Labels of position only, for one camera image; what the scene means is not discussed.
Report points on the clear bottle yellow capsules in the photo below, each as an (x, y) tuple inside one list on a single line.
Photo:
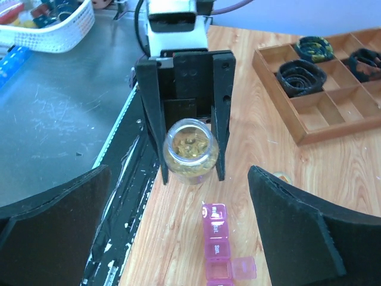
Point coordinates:
[(190, 151)]

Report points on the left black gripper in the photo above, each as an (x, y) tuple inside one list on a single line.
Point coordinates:
[(188, 85)]

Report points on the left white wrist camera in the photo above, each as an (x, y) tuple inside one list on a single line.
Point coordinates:
[(173, 26)]

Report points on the gold bottle lid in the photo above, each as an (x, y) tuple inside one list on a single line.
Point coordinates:
[(283, 176)]

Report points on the pink weekly pill organizer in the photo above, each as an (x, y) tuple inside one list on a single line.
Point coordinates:
[(220, 267)]

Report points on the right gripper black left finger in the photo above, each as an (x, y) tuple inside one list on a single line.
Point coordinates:
[(46, 239)]

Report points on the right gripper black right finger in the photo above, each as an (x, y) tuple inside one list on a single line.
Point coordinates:
[(310, 241)]

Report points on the wooden compartment tray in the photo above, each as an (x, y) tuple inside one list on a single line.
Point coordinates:
[(324, 88)]

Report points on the white plastic basket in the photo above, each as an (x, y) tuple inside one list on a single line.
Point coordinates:
[(57, 38)]

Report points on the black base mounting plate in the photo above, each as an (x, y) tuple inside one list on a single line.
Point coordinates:
[(127, 151)]

